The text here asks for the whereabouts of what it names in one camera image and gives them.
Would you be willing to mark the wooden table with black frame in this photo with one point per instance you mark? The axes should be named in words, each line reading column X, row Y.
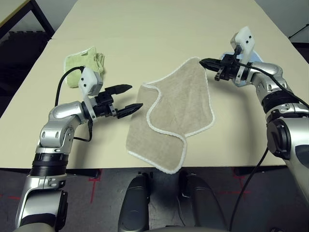
column 12, row 9

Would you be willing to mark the green folded towel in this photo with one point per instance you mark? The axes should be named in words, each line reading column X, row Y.
column 79, row 62

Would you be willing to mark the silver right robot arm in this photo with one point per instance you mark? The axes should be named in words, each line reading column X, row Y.
column 268, row 70

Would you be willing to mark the beige towel with white trim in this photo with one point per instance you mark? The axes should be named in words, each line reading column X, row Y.
column 183, row 96

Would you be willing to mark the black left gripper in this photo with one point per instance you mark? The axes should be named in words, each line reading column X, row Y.
column 103, row 106

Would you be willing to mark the grey robot right leg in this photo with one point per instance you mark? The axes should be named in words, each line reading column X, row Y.
column 202, row 203

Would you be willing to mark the blue folded towel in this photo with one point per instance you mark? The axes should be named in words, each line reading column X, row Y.
column 256, row 58

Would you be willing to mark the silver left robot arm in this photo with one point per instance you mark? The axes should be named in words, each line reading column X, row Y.
column 62, row 113

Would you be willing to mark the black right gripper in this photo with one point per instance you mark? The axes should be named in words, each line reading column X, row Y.
column 229, row 68

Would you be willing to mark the black foam floor mat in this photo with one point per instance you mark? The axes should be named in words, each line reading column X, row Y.
column 19, row 60
column 301, row 53

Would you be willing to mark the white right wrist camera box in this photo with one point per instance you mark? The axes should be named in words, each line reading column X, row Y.
column 246, row 38

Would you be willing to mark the black metal stand rod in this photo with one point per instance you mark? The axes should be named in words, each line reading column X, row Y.
column 299, row 30

